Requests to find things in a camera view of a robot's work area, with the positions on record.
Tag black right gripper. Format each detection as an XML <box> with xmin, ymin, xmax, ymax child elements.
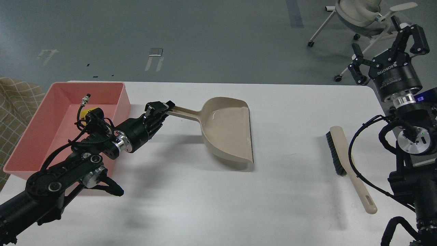
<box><xmin>348</xmin><ymin>15</ymin><xmax>430</xmax><ymax>103</ymax></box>

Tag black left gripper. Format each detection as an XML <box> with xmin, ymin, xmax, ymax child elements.
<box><xmin>115</xmin><ymin>100</ymin><xmax>176</xmax><ymax>153</ymax></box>

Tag beige plastic dustpan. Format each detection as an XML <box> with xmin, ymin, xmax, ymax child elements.
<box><xmin>167</xmin><ymin>97</ymin><xmax>253</xmax><ymax>163</ymax></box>

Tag beige hand brush black bristles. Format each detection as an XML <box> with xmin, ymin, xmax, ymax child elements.
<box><xmin>326</xmin><ymin>126</ymin><xmax>378</xmax><ymax>215</ymax></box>

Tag yellow sponge piece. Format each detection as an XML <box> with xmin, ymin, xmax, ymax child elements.
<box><xmin>81</xmin><ymin>108</ymin><xmax>96</xmax><ymax>118</ymax></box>

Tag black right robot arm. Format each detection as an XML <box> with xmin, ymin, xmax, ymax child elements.
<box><xmin>348</xmin><ymin>16</ymin><xmax>437</xmax><ymax>246</ymax></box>

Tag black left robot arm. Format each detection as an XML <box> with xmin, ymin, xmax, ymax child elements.
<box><xmin>0</xmin><ymin>94</ymin><xmax>175</xmax><ymax>246</ymax></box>

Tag pink plastic bin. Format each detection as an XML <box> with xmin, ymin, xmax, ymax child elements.
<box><xmin>3</xmin><ymin>82</ymin><xmax>131</xmax><ymax>180</ymax></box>

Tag white office chair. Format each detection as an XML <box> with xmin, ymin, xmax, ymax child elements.
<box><xmin>307</xmin><ymin>0</ymin><xmax>419</xmax><ymax>82</ymax></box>

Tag beige checkered cloth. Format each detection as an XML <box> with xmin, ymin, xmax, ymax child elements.
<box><xmin>0</xmin><ymin>76</ymin><xmax>45</xmax><ymax>189</ymax></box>

